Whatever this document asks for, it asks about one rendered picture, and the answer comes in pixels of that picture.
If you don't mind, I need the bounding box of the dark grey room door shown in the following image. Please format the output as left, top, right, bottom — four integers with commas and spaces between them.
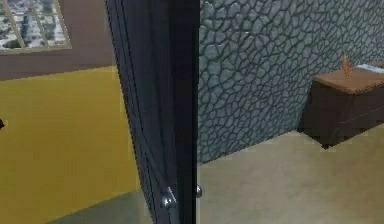
104, 0, 201, 224

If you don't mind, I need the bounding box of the dark brown chest of drawers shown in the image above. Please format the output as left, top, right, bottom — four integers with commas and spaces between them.
297, 61, 384, 150

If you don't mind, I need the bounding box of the small orange figurine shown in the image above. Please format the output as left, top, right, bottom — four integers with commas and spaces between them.
341, 51, 354, 77

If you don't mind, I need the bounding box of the pale blue flat book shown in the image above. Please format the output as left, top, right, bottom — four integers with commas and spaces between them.
355, 63, 384, 75

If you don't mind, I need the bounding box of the window with pale frame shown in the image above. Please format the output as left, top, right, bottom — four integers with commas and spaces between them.
0, 0, 73, 56

